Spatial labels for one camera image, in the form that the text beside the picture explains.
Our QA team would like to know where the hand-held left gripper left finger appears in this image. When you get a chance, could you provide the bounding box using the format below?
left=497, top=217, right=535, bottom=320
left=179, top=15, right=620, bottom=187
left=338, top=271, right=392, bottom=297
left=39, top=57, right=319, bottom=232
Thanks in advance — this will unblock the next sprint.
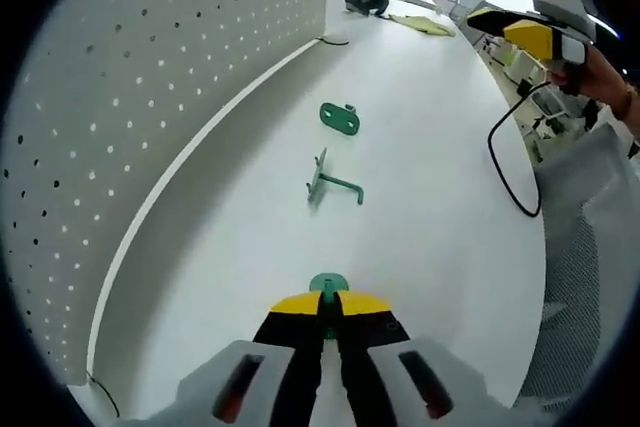
left=172, top=290, right=326, bottom=427

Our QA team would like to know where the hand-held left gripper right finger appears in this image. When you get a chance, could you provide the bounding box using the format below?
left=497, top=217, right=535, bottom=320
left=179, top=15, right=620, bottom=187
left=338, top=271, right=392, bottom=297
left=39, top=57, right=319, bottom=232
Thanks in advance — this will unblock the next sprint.
left=331, top=288, right=504, bottom=427

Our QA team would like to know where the green hook assembly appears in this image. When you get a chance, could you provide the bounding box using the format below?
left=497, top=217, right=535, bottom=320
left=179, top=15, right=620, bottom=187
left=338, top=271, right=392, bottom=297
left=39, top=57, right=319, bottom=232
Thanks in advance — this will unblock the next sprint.
left=305, top=146, right=365, bottom=209
left=318, top=100, right=362, bottom=139
left=308, top=270, right=350, bottom=344

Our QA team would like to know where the white perforated mounting plate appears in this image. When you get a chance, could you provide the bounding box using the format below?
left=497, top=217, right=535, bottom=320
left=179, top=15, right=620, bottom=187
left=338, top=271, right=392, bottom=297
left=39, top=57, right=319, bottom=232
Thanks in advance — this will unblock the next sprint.
left=1, top=0, right=330, bottom=391

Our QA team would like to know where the person's right hand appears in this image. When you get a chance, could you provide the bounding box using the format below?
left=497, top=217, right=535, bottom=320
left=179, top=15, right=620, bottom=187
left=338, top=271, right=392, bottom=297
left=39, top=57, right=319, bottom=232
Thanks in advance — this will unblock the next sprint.
left=547, top=39, right=632, bottom=116

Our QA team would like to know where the yellow-green cloth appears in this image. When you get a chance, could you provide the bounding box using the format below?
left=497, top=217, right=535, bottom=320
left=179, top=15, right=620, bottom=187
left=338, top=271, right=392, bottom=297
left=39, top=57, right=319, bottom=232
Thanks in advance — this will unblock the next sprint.
left=388, top=13, right=457, bottom=39

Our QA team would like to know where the grey plastic stand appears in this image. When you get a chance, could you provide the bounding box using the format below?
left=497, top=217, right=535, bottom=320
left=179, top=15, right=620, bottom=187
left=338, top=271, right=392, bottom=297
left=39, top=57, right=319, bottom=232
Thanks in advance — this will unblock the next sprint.
left=341, top=0, right=390, bottom=18

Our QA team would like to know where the grey mesh office chair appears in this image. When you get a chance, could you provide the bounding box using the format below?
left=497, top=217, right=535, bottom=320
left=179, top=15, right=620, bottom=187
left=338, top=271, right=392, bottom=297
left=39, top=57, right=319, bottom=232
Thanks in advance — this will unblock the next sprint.
left=517, top=121, right=640, bottom=406

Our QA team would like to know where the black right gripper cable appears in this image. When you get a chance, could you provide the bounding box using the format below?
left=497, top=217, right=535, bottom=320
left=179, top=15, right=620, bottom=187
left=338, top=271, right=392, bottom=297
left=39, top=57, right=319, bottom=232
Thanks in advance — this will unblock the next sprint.
left=487, top=74, right=564, bottom=219

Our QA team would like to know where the thin black cable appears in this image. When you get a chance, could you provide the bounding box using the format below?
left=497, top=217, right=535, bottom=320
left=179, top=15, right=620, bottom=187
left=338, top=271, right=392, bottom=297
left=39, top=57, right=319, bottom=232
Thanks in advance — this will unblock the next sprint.
left=84, top=370, right=122, bottom=419

